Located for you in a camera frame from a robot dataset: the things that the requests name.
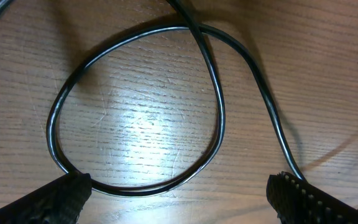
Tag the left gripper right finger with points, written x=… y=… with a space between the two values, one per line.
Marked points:
x=298 y=202

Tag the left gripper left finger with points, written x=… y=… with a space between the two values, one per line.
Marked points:
x=59 y=201

